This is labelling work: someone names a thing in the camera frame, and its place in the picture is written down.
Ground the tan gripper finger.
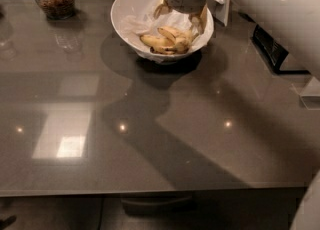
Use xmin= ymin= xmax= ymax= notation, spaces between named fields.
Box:
xmin=153 ymin=0 xmax=172 ymax=19
xmin=189 ymin=6 xmax=207 ymax=34

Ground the yellow banana bunch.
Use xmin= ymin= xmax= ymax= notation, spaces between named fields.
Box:
xmin=140 ymin=26 xmax=199 ymax=55

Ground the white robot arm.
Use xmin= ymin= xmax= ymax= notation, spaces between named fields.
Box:
xmin=160 ymin=0 xmax=320 ymax=78

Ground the white bowl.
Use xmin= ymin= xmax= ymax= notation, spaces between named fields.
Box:
xmin=111 ymin=0 xmax=214 ymax=65

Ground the white upright stand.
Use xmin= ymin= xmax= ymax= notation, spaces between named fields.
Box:
xmin=208 ymin=0 xmax=230 ymax=26

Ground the white plastic bag liner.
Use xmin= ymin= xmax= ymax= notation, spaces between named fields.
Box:
xmin=114 ymin=8 xmax=214 ymax=64

